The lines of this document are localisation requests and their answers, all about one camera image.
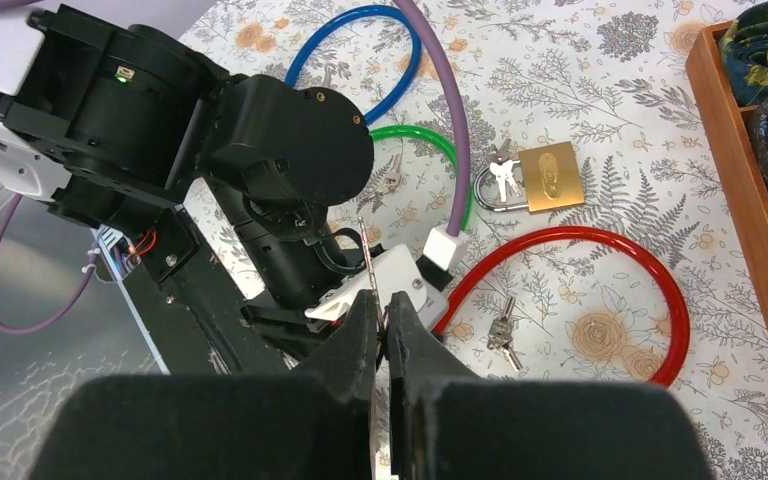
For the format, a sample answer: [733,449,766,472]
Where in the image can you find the silver padlock keys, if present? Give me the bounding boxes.
[487,297,523,372]

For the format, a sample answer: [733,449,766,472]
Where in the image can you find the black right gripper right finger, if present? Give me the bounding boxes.
[387,292,713,479]

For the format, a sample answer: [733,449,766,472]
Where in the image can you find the thin silver key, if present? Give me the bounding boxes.
[358,216,386,334]

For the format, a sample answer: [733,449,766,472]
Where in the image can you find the blue cable lock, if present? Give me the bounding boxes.
[284,5,424,127]

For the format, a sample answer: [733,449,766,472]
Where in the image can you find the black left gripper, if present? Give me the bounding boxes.
[241,291,337,361]

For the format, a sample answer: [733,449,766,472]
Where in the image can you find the brass padlock with label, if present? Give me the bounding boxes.
[473,142,585,213]

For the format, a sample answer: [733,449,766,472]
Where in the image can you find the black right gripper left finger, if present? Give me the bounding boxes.
[30,290,377,479]

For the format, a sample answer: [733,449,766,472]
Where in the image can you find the green lock keys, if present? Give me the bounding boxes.
[357,153,403,213]

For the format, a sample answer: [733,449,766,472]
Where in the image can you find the red cable lock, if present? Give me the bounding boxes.
[433,226,691,387]

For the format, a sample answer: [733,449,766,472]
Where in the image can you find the label padlock keys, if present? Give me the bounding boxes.
[489,138,522,204]

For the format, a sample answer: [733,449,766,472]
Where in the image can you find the rolled blue yellow tie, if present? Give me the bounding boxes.
[718,1,768,107]

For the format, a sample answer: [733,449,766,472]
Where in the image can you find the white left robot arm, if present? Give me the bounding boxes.
[0,1,374,359]

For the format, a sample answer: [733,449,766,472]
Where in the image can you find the wooden compartment tray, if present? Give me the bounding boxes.
[685,21,768,452]

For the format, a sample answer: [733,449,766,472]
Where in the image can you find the green cable lock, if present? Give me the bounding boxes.
[369,124,475,233]

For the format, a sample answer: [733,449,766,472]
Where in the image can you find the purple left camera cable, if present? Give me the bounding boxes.
[390,0,473,273]

